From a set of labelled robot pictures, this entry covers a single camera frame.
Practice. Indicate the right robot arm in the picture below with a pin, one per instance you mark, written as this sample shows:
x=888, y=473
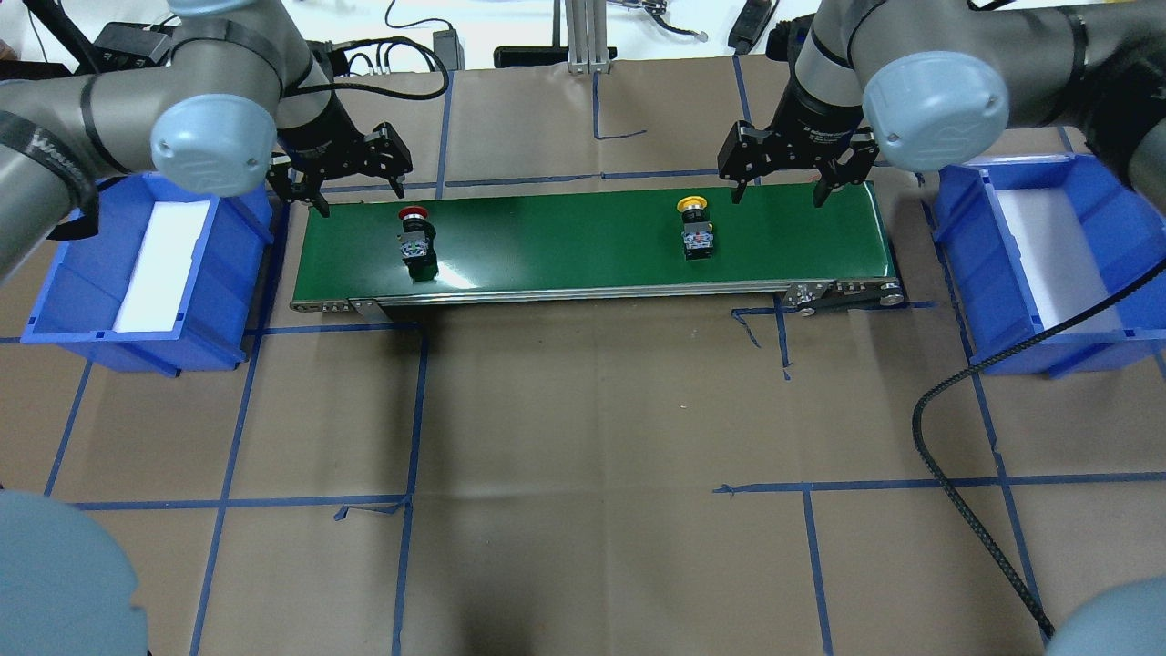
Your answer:
x=929, y=84

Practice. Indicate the blue source bin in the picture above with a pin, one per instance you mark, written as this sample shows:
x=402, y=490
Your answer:
x=88, y=279

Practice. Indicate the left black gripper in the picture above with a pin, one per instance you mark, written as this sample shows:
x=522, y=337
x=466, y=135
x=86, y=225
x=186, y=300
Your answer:
x=321, y=138

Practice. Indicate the yellow push button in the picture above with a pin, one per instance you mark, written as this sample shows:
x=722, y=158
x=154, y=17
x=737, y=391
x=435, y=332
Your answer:
x=697, y=234

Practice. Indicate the white foam pad source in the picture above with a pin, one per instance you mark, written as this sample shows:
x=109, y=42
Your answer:
x=162, y=269

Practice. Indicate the white foam pad destination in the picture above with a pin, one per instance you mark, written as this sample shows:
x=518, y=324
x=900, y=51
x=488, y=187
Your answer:
x=1059, y=266

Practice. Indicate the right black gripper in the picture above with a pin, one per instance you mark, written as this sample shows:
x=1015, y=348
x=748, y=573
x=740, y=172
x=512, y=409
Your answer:
x=823, y=116

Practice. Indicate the red push button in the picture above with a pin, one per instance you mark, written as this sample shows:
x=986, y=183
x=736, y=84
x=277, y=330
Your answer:
x=417, y=243

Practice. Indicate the green conveyor belt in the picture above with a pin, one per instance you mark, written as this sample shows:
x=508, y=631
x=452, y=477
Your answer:
x=596, y=245

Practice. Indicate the aluminium frame post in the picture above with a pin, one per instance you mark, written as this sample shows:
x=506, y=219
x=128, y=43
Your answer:
x=587, y=42

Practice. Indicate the blue destination bin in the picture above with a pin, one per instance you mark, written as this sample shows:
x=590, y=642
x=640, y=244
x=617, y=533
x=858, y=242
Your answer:
x=1124, y=232

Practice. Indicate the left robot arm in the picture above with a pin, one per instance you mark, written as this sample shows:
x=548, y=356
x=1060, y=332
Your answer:
x=241, y=85

